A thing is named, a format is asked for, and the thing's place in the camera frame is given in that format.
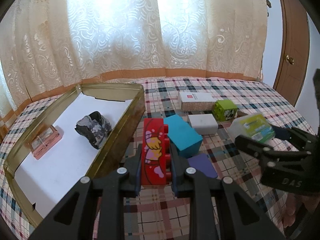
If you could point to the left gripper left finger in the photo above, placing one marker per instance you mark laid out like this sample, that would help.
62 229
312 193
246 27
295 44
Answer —
90 199

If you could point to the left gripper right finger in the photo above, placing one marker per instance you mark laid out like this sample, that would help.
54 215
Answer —
219 208

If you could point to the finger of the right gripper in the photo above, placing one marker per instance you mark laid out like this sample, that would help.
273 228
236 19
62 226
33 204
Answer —
266 153
300 139

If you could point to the purple block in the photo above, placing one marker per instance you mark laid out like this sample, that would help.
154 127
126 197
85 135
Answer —
202 163

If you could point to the green floss pick box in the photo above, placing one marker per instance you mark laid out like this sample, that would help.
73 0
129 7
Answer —
254 126

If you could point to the red toy brick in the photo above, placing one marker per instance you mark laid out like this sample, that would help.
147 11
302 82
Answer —
155 156

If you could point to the teal toy brick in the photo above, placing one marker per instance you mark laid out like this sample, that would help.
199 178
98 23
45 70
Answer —
183 136

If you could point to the lime green toy cube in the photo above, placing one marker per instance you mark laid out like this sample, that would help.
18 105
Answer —
224 110

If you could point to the white power adapter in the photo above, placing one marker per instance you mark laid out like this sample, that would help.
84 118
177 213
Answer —
204 124

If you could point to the pink framed card box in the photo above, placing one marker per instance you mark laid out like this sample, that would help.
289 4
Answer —
44 141

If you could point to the white and cork box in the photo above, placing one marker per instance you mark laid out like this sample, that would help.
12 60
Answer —
195 101

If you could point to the brown wooden block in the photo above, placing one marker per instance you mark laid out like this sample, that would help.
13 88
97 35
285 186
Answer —
240 114

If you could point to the right hand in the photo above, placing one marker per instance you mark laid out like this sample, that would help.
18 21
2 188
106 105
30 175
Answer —
295 212

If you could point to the gold metal tin tray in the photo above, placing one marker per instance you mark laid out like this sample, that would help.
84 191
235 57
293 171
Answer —
108 157

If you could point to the brown wooden door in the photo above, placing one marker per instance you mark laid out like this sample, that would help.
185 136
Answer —
296 43

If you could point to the plaid checkered tablecloth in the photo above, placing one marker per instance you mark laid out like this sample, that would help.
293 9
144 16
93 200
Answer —
157 214

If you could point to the brass door knob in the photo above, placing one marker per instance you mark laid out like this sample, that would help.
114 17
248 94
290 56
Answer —
290 60

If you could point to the white paper tray liner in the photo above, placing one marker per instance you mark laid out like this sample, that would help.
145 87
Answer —
47 180

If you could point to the cream lace curtain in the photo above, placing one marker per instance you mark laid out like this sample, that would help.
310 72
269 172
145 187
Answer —
48 46

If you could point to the wall hook ornament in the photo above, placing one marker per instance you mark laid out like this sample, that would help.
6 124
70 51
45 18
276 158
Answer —
269 6

